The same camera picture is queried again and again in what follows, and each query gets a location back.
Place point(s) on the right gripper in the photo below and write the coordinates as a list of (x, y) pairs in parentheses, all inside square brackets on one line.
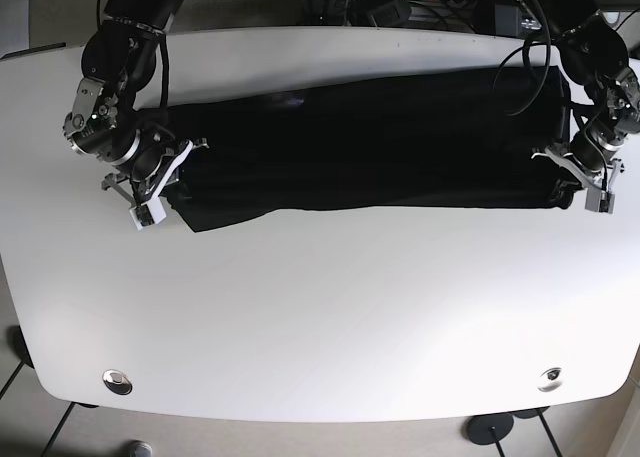
[(136, 143)]

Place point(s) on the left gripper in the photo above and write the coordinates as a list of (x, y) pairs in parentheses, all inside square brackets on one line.
[(602, 129)]

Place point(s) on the black T-shirt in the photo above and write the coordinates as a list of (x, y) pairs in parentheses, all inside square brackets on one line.
[(431, 140)]

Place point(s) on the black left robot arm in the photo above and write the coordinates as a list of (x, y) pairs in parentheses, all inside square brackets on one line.
[(594, 56)]

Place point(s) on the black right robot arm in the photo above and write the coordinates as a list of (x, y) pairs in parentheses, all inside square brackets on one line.
[(129, 48)]

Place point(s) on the black power adapter box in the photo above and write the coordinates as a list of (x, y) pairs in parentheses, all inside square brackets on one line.
[(509, 21)]

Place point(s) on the left silver table grommet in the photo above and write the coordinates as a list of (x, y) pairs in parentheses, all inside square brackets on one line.
[(117, 382)]

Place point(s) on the silver table grommet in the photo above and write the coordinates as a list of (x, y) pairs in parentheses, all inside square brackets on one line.
[(550, 380), (117, 382)]

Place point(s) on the right silver table grommet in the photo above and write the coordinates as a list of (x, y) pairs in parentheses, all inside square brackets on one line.
[(550, 380)]

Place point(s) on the left grey shoe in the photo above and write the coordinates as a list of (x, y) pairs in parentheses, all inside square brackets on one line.
[(139, 449)]

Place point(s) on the black round stand base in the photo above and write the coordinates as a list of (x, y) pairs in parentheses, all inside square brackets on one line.
[(489, 429)]

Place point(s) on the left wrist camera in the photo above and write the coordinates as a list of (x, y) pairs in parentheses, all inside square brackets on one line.
[(599, 200)]

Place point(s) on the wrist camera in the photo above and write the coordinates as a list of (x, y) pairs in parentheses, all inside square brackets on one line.
[(599, 200), (148, 213)]

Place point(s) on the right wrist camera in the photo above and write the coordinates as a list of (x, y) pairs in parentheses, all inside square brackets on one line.
[(148, 213)]

